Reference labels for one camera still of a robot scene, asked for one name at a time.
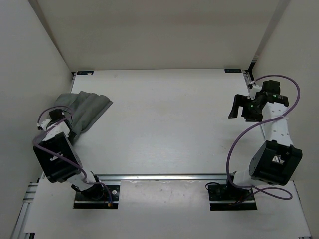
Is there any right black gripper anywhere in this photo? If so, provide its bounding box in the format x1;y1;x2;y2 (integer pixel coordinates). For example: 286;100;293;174
228;94;262;122

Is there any grey pleated skirt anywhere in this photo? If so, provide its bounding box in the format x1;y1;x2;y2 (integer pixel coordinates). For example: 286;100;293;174
54;91;113;145

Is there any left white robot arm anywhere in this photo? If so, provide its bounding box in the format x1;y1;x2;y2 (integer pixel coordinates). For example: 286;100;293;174
33;109;106;200

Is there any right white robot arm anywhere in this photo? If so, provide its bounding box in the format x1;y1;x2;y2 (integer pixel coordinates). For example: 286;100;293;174
224;92;303;199

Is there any right blue label sticker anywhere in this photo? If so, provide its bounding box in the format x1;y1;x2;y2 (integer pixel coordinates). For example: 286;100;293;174
224;69;242;73

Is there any blue label sticker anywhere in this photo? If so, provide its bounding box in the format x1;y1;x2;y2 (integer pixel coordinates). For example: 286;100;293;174
224;69;242;73
77;71;94;75

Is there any left blue label sticker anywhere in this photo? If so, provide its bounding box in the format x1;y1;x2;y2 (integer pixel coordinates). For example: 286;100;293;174
77;71;94;75

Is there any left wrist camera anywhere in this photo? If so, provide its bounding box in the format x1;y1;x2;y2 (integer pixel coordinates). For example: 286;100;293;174
36;119;51;131

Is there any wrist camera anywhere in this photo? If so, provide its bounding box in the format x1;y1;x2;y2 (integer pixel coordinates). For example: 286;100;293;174
247;81;262;100
36;119;51;131

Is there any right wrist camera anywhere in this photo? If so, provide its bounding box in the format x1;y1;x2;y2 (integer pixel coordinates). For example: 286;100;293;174
247;81;262;100

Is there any right aluminium side rail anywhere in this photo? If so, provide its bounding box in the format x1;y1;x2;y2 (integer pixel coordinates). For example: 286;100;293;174
241;80;264;135

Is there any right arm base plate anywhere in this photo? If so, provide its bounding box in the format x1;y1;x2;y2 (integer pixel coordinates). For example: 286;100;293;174
205;182;257;211

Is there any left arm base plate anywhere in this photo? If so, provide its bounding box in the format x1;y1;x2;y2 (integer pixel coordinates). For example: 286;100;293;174
73;181;121;210

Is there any aluminium front rail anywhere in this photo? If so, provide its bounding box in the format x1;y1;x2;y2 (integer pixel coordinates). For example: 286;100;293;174
98;174;227;181

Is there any left aluminium frame rail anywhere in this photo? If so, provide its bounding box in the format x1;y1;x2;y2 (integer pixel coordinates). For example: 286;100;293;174
10;175;44;239

